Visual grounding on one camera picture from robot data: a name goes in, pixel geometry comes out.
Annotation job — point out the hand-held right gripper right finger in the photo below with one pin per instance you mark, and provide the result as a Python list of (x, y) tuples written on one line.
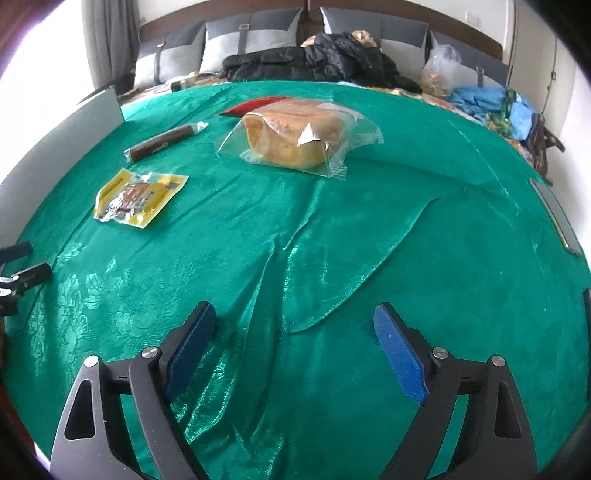
[(399, 350)]

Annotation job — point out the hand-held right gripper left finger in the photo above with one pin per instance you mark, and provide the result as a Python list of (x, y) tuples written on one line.
[(194, 341)]

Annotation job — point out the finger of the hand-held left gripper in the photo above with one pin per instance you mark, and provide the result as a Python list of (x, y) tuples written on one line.
[(16, 252), (30, 277)]

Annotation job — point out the white cardboard box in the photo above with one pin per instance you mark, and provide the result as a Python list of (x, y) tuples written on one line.
[(69, 134)]

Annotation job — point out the yellow packet of dark meat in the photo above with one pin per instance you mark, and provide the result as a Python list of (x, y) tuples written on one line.
[(134, 196)]

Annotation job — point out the sausage stick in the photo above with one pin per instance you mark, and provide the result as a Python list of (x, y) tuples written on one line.
[(161, 142)]

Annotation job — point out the clear packet of yellow bread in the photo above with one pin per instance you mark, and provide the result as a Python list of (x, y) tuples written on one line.
[(286, 136)]

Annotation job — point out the red snack packet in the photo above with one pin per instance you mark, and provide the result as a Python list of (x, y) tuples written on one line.
[(240, 108)]

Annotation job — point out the green satin cloth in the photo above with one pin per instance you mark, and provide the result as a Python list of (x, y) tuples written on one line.
[(300, 277)]

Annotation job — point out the window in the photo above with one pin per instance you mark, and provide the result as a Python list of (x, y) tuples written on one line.
[(46, 83)]

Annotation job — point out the grey curtain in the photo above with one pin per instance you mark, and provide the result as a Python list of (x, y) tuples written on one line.
[(108, 41)]

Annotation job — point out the small dark device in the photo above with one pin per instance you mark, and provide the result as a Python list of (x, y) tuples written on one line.
[(182, 83)]

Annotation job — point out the grey and white pillow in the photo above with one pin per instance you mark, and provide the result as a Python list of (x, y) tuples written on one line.
[(166, 60), (249, 39), (392, 27), (475, 62)]

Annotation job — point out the brown wooden chair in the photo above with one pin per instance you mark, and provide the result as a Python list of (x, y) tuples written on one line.
[(545, 143)]

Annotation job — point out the blue cloth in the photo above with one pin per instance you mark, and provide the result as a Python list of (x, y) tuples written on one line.
[(475, 104)]

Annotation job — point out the clear plastic bag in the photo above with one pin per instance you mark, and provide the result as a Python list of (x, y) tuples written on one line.
[(441, 69)]

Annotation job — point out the black puffer jacket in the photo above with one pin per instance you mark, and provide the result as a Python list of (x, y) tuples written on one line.
[(314, 62)]

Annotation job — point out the beige cloth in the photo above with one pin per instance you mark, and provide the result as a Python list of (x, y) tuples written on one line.
[(364, 39)]

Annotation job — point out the grey pillows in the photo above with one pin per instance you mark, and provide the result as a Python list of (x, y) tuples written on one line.
[(231, 14)]

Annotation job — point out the white wardrobe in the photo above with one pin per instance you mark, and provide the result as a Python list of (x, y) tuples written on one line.
[(540, 55)]

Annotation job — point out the white wall socket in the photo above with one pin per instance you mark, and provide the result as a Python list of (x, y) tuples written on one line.
[(474, 19)]

